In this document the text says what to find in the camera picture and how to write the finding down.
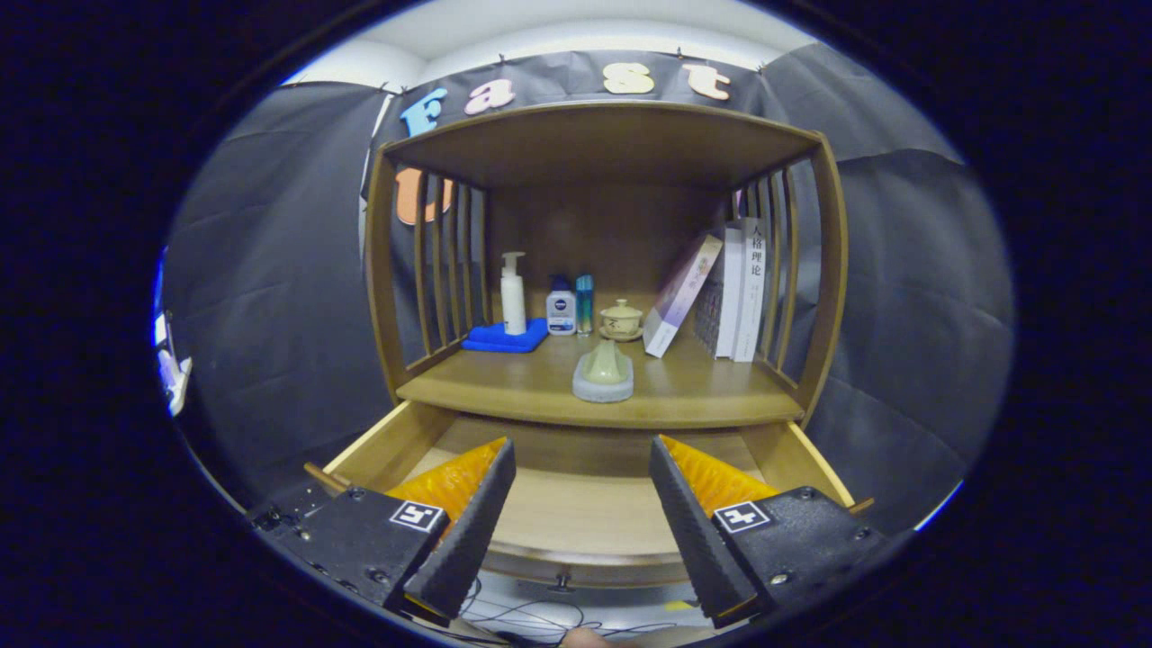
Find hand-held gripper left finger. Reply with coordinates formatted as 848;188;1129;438
252;436;518;628

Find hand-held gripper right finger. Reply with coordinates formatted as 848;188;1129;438
648;435;892;629

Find brown wooden drawer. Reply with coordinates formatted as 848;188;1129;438
304;400;876;590

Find pale green scrub brush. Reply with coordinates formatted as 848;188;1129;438
572;339;635;404

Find wooden countertop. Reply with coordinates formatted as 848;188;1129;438
396;315;806;429

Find brown wooden cabinet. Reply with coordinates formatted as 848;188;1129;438
363;99;849;429

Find blue folded cloth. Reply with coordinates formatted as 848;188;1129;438
462;318;550;354

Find dark patterned book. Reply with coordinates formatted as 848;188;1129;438
693;277;725;356

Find beige lidded ceramic teacup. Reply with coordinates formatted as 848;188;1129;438
598;299;645;342

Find purple and white box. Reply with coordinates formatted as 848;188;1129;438
643;234;725;359

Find white pump bottle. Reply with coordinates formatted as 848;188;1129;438
499;251;528;337

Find white lotion bottle blue cap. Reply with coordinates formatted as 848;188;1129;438
545;274;578;337

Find plain white book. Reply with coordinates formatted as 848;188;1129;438
715;225;745;360

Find white book black characters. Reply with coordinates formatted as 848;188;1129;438
732;216;769;364

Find white and blue object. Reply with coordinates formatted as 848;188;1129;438
155;310;194;417

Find thin black cable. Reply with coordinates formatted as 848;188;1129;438
454;576;694;645

